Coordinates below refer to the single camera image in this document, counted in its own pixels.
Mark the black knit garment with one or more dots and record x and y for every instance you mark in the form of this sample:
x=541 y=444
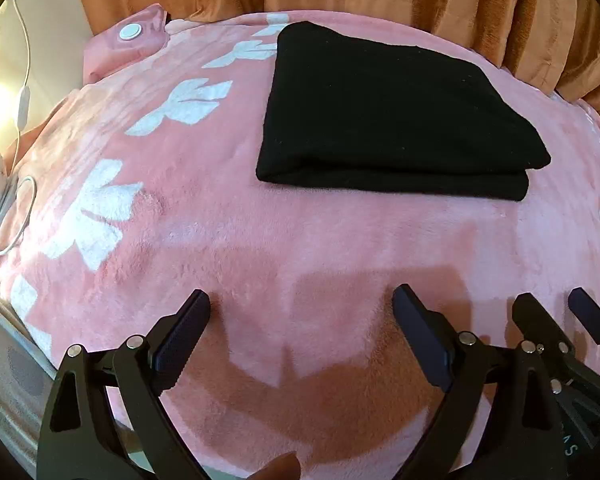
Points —
x=347 y=112

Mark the pink fleece blanket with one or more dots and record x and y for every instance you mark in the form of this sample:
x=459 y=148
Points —
x=144 y=188

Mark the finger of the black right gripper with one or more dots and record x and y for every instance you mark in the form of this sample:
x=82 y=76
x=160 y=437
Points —
x=576 y=387
x=586 y=310

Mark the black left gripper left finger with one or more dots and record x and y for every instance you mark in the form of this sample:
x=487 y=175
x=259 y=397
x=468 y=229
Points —
x=79 y=438

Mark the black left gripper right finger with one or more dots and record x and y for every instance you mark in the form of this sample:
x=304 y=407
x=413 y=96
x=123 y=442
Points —
x=522 y=438

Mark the pink pillow with white button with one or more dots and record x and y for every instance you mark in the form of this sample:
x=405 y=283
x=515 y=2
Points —
x=127 y=42

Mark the operator hand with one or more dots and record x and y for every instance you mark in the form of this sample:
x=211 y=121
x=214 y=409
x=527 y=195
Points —
x=284 y=467

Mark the grey beige bed sheet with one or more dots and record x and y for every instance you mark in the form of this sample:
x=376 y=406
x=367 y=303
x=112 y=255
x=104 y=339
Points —
x=26 y=377

